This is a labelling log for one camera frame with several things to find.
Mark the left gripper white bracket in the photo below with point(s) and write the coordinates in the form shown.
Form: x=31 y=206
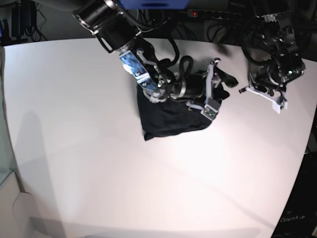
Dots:
x=261 y=83

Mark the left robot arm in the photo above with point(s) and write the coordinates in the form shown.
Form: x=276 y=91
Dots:
x=272 y=20

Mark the blue box at top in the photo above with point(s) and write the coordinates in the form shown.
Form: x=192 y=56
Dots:
x=154 y=4

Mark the black device on floor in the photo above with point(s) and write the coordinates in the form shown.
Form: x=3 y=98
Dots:
x=23 y=19

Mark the black power strip red switch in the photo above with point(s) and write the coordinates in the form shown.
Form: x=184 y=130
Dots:
x=213 y=15

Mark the black OpenArm case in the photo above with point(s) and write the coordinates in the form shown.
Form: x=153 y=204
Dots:
x=299 y=218

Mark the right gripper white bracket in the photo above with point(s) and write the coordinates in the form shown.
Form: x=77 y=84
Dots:
x=202 y=90

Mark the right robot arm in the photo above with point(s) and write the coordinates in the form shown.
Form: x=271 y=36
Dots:
x=160 y=80

